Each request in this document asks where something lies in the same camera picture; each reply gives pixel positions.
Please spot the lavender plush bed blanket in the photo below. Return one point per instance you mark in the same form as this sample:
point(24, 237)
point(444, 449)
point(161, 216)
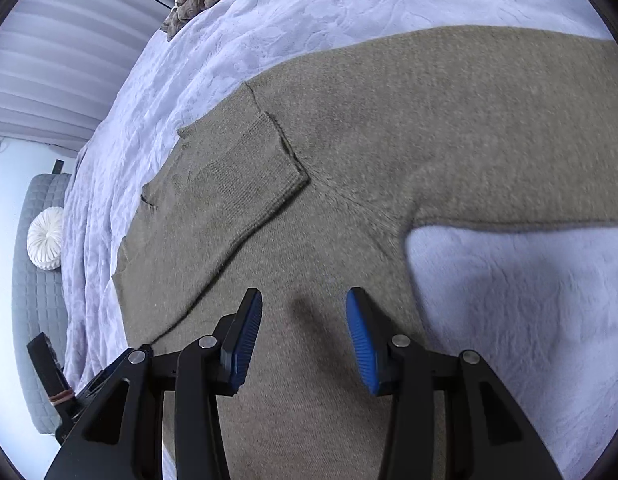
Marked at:
point(541, 306)

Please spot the olive green knit sweater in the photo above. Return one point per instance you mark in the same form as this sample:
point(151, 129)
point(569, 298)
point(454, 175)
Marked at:
point(307, 179)

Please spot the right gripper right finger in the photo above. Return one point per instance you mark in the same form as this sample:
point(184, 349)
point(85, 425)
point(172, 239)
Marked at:
point(488, 436)

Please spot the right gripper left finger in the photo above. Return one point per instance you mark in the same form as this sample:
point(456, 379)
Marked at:
point(211, 366)

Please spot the white round ruffled pillow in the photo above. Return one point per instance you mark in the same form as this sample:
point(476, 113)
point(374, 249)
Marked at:
point(44, 239)

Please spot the grey pleated curtain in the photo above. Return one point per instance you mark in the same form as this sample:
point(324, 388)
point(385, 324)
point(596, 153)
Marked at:
point(62, 63)

